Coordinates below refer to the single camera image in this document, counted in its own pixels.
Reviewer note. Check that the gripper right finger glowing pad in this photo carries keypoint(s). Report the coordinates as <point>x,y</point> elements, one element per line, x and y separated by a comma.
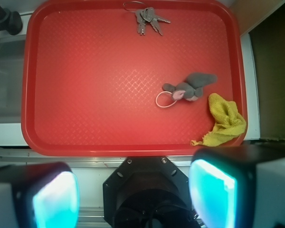
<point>239,187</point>

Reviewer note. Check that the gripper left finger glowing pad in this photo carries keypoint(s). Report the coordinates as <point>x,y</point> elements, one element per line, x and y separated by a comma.
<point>38,196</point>

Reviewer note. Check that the silver keys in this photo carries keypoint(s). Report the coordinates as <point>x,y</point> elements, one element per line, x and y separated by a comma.
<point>146,16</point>

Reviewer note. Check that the yellow cloth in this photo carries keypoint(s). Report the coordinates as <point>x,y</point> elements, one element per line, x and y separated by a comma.
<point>229,123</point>

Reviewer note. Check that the grey plush mouse toy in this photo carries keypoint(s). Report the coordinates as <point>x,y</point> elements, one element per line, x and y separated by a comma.
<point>190,90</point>

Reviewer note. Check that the red plastic tray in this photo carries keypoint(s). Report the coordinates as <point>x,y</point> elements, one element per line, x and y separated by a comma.
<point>90,80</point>

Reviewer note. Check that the grey sink basin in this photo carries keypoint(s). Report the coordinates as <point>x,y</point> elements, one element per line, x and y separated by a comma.
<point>11,73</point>

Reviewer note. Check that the brown cardboard panel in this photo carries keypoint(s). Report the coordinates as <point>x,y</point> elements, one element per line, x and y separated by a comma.
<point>264,22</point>

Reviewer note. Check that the grey faucet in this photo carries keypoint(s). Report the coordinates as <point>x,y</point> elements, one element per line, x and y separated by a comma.
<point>10,21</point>

